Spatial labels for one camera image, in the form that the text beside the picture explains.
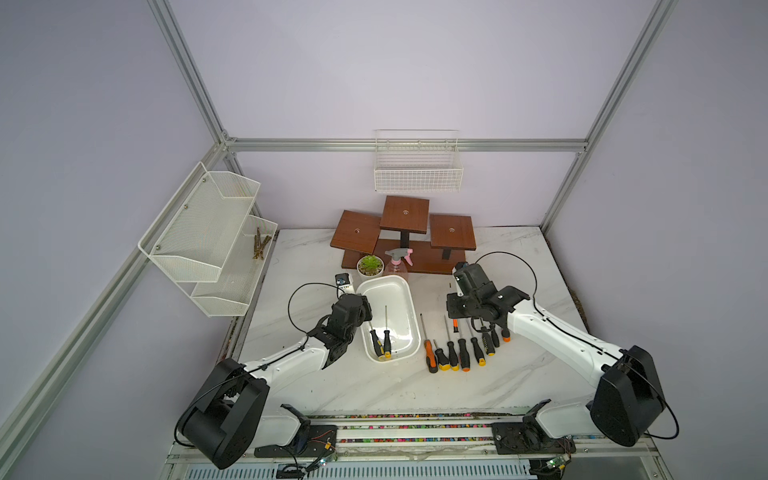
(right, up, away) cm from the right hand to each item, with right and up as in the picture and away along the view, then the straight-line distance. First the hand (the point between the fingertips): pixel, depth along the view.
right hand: (453, 308), depth 85 cm
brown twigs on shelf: (-63, +19, +12) cm, 67 cm away
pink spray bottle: (-16, +12, +12) cm, 23 cm away
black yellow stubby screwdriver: (-3, -16, -2) cm, 16 cm away
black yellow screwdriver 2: (-22, -11, +3) cm, 25 cm away
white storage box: (-18, +2, +6) cm, 19 cm away
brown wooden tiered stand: (-3, +19, +10) cm, 22 cm away
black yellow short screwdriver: (+11, -11, +4) cm, 16 cm away
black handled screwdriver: (-19, -10, +3) cm, 22 cm away
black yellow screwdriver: (+8, -14, +1) cm, 17 cm away
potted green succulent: (-25, +12, +12) cm, 30 cm away
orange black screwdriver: (-7, -14, +1) cm, 16 cm away
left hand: (-28, +2, +3) cm, 28 cm away
